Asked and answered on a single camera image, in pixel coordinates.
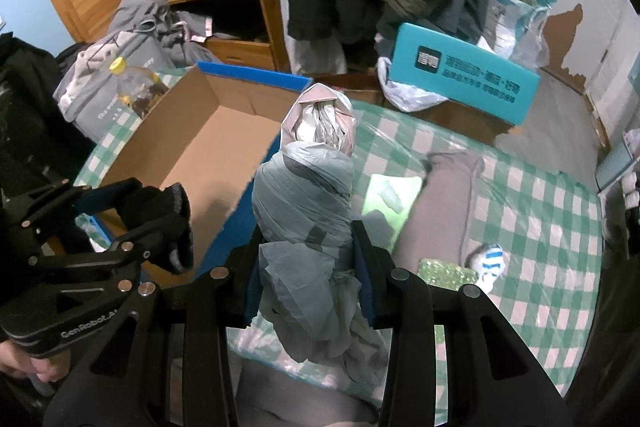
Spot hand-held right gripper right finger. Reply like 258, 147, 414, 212
351, 220, 576, 427

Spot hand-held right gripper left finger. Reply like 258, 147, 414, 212
42, 227, 267, 427

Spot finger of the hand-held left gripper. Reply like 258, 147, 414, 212
27, 227, 156, 272
20, 178, 151, 233

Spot black knit sock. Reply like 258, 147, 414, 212
120, 183, 196, 276

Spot green scouring pad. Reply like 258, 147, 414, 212
417, 258, 482, 292

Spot grey plastic bag bundle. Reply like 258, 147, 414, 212
250, 83, 392, 384

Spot grey fleece cloth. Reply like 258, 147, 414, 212
389, 151, 487, 269

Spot blue cardboard box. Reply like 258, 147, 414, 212
75, 61, 314, 289

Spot white blue striped sock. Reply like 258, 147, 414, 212
464, 243, 506, 294

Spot person's left hand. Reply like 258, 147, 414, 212
0, 341, 67, 384

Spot light green packet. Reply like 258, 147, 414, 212
361, 173, 424, 254

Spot grey printed hoodie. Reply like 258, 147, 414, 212
52, 32, 171, 144

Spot dark cloth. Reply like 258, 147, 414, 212
0, 33, 97, 188

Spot yellow cap oil bottle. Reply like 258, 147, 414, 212
107, 57, 169, 118

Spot green white checked tablecloth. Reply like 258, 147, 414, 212
75, 99, 604, 399

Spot grey clothes pile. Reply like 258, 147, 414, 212
106, 0, 222, 64

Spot hanging dark jackets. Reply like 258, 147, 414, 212
291, 37, 349, 76

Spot teal printed box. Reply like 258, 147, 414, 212
389, 23, 542, 126

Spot light blue bin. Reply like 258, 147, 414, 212
595, 140, 636, 194

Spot grey shoe rack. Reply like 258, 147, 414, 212
620, 127, 640, 250

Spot blue white plastic bag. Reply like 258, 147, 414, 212
477, 0, 558, 68

